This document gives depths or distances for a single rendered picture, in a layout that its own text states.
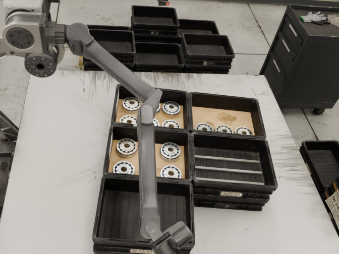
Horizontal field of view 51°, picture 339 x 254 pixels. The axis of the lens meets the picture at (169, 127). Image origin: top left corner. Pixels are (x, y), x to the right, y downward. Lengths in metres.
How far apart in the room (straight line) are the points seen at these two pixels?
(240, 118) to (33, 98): 1.22
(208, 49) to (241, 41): 1.21
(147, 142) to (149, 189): 0.16
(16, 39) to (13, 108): 1.85
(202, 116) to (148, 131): 0.85
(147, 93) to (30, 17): 0.50
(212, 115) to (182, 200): 0.59
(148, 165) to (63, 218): 0.69
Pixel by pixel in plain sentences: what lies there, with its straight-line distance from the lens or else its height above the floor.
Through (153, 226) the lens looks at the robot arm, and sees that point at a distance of 1.11.
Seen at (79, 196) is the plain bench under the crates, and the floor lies 0.70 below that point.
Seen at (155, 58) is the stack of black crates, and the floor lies 0.38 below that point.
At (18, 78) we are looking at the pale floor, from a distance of 3.48.
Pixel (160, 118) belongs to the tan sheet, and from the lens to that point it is 1.94.
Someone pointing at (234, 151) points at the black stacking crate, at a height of 0.83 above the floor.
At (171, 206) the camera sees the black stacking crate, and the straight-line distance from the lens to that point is 1.63.
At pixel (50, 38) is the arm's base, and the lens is 1.37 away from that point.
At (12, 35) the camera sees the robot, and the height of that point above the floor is 1.46.
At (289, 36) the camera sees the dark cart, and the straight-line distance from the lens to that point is 3.17.
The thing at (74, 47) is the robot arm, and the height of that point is 1.43.
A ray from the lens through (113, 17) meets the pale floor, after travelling 4.27.
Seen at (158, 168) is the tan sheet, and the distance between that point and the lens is 1.73.
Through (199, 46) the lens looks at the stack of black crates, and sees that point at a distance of 3.12.
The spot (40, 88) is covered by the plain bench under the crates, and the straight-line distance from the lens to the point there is 2.30.
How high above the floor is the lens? 2.23
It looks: 48 degrees down
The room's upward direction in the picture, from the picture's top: 12 degrees clockwise
